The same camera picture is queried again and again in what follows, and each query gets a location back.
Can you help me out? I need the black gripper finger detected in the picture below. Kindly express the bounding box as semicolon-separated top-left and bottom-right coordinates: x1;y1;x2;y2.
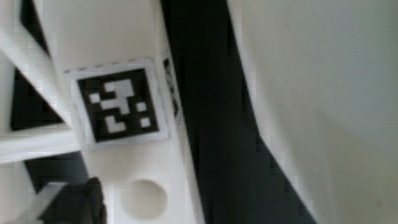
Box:
38;178;106;224

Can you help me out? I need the white chair back frame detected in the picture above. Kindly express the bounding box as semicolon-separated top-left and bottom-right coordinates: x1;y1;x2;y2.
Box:
0;0;204;224

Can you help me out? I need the white chair seat part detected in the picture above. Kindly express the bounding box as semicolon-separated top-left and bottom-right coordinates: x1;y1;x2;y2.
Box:
227;0;398;224

